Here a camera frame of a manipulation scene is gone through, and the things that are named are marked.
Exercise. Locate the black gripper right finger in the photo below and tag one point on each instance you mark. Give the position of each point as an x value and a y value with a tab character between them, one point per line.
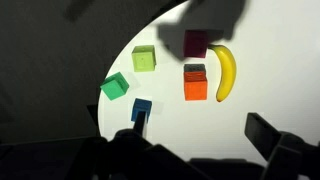
263	136

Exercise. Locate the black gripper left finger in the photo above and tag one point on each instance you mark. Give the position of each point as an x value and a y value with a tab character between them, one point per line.
140	122

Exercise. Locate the pink block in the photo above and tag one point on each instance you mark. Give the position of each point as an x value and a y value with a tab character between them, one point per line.
195	43

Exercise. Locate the blue block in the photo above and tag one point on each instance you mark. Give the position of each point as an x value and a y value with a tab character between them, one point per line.
140	105

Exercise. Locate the lime green block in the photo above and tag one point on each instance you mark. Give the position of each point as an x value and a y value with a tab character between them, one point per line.
144	59

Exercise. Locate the orange block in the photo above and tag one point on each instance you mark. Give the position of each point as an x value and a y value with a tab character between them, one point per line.
195	86

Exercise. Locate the grey block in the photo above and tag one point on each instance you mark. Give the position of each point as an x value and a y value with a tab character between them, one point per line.
194	68

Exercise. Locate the yellow banana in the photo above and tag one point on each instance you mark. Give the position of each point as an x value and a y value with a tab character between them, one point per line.
228	71

